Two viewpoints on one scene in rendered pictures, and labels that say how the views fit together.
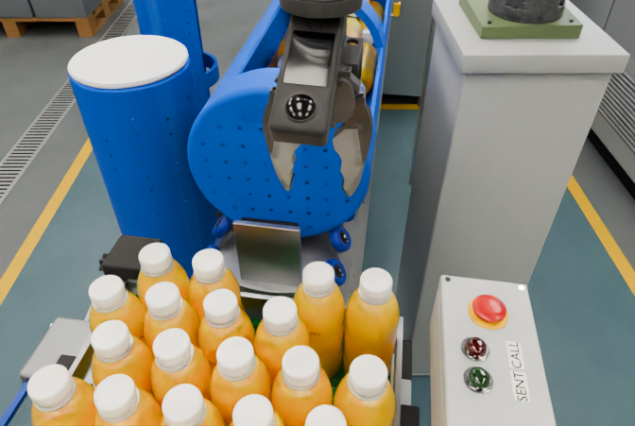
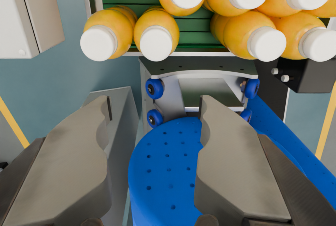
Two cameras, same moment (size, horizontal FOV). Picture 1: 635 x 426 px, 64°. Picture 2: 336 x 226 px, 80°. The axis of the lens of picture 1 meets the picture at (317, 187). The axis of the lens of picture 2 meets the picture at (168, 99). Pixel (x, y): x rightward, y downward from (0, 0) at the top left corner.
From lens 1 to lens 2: 0.42 m
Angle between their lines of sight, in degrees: 23
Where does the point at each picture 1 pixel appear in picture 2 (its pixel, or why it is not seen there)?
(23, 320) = not seen: hidden behind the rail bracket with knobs
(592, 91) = not seen: outside the picture
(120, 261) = (329, 65)
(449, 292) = (16, 35)
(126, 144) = (318, 182)
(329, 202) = (164, 141)
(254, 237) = (222, 99)
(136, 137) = not seen: hidden behind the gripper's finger
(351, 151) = (63, 154)
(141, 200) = (289, 147)
